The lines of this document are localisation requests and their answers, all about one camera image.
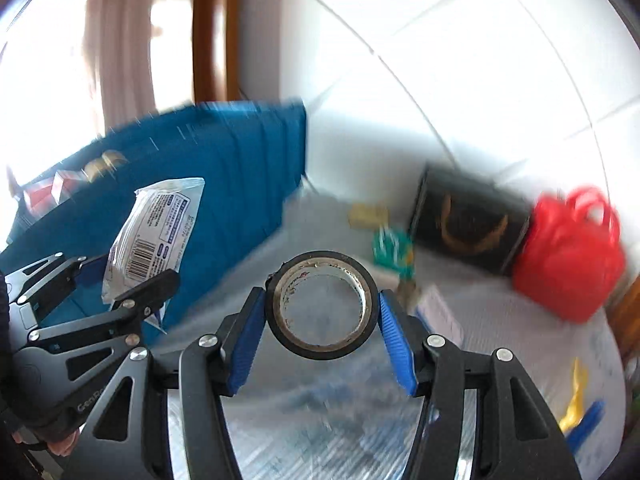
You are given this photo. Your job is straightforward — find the white plastic packet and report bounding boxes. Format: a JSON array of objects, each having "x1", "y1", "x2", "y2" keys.
[{"x1": 102, "y1": 177, "x2": 206, "y2": 333}]

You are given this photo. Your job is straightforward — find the beige curtain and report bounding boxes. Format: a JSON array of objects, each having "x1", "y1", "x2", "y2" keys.
[{"x1": 82, "y1": 0, "x2": 162, "y2": 137}]

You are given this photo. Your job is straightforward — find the green plastic clip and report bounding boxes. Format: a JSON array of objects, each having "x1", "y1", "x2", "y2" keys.
[{"x1": 371, "y1": 227, "x2": 416, "y2": 282}]

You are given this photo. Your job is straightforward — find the black gift box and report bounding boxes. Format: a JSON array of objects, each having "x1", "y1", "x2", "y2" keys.
[{"x1": 410, "y1": 165, "x2": 534, "y2": 276}]

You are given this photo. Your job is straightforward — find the wooden wall frame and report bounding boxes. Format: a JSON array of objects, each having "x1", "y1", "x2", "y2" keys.
[
  {"x1": 192, "y1": 0, "x2": 247, "y2": 107},
  {"x1": 605, "y1": 240, "x2": 640, "y2": 366}
]

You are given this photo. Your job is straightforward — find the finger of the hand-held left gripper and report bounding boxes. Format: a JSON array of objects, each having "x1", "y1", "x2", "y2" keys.
[
  {"x1": 7, "y1": 252, "x2": 112, "y2": 318},
  {"x1": 27, "y1": 269, "x2": 181, "y2": 356}
]

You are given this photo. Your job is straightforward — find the blue brush forked handle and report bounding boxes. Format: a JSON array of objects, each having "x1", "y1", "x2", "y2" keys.
[{"x1": 565, "y1": 400, "x2": 607, "y2": 454}]

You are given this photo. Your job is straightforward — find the person's left hand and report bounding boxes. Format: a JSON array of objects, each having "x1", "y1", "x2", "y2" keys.
[{"x1": 10, "y1": 425, "x2": 82, "y2": 458}]

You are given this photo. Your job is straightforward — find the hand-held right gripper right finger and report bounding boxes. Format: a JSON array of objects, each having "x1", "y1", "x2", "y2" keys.
[{"x1": 377, "y1": 290, "x2": 583, "y2": 480}]

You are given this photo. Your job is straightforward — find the blue plastic crate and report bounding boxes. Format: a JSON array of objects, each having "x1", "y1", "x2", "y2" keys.
[{"x1": 0, "y1": 100, "x2": 307, "y2": 333}]

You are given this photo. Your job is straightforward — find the black tape roll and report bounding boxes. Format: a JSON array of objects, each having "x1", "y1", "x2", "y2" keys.
[{"x1": 265, "y1": 250, "x2": 379, "y2": 361}]

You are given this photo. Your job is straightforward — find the yellow sticky note pad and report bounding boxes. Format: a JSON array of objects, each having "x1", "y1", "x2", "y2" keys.
[{"x1": 348, "y1": 203, "x2": 389, "y2": 229}]

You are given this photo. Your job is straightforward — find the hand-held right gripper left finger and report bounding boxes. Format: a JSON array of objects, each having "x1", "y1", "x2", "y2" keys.
[{"x1": 75, "y1": 287, "x2": 266, "y2": 480}]

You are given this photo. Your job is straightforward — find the red bear suitcase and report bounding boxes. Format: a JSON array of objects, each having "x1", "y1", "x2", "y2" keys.
[{"x1": 512, "y1": 186, "x2": 627, "y2": 324}]

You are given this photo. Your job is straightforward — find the green yellow plush toy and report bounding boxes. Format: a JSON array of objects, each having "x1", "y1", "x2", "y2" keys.
[{"x1": 559, "y1": 357, "x2": 592, "y2": 433}]

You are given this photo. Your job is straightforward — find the white blue medicine box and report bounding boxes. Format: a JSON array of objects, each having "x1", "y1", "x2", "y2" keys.
[{"x1": 414, "y1": 285, "x2": 467, "y2": 347}]

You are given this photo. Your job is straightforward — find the window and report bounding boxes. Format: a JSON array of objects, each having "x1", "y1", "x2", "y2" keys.
[{"x1": 0, "y1": 0, "x2": 197, "y2": 173}]

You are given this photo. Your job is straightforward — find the brown plush toy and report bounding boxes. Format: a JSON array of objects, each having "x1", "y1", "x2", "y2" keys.
[{"x1": 82, "y1": 150, "x2": 129, "y2": 182}]

